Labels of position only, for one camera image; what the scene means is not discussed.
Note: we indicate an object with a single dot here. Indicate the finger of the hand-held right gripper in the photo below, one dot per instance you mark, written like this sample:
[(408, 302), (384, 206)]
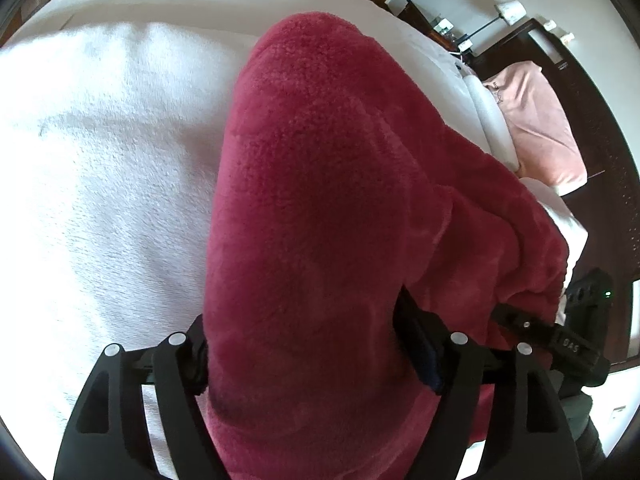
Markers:
[(525, 327)]

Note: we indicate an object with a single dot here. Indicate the white bed blanket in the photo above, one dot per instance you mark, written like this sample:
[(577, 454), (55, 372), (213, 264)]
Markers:
[(100, 160)]

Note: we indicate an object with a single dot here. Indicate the pink pillow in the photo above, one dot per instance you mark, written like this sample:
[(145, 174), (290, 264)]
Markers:
[(540, 120)]

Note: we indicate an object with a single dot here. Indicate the small white jar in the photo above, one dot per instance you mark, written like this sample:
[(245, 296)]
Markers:
[(550, 25), (567, 38)]

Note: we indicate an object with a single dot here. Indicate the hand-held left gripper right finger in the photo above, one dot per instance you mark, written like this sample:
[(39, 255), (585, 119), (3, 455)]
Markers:
[(430, 365)]

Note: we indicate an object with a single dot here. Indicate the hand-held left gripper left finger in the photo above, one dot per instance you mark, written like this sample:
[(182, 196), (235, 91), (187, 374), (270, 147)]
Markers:
[(196, 360)]

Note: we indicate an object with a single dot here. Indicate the red fleece blanket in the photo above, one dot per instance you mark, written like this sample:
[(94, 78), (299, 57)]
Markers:
[(325, 210)]

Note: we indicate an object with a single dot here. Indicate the white shade lamp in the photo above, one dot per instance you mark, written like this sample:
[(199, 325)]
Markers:
[(510, 11)]

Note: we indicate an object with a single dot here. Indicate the white pillow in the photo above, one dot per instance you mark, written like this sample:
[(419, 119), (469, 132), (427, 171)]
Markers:
[(492, 115)]

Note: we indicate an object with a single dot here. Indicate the dark wooden headboard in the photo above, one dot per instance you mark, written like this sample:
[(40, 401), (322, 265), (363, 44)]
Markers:
[(600, 135)]

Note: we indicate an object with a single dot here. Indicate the dark wooden nightstand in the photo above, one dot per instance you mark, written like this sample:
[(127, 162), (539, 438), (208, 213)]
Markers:
[(420, 17)]

